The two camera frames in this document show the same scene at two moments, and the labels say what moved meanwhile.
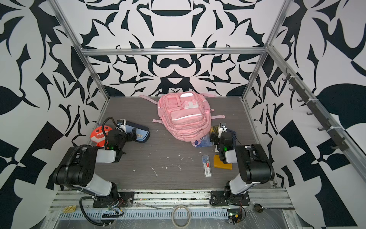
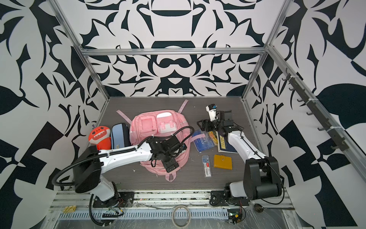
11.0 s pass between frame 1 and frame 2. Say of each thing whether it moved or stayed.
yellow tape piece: stayed
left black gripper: moved
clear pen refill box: stayed
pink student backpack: moved
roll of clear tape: stayed
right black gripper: moved
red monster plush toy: stayed
